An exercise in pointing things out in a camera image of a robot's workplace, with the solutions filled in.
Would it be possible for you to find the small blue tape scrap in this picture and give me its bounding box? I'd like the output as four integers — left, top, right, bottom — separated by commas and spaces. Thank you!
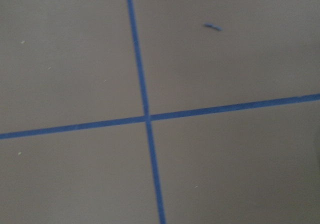
203, 23, 223, 32

